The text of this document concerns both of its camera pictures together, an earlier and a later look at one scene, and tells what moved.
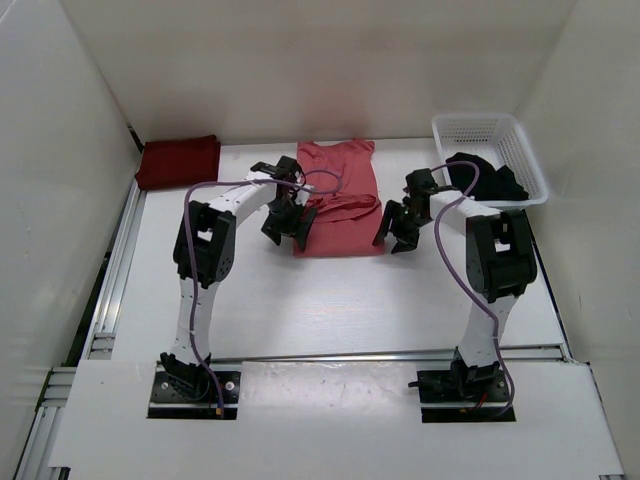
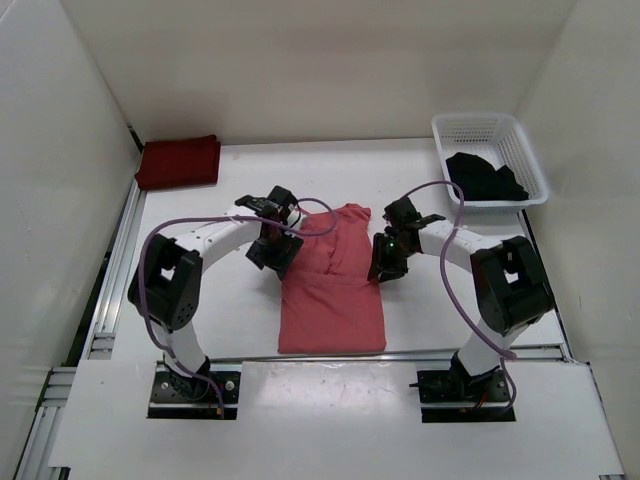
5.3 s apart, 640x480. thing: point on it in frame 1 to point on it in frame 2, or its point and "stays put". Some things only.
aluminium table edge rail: x=357 y=358 stays put
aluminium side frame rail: x=48 y=419 stays put
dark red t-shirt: x=179 y=162 stays put
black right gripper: x=406 y=241 to x=390 y=270
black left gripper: x=273 y=229 to x=281 y=261
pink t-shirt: x=348 y=221 to x=331 y=300
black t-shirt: x=498 y=184 stays put
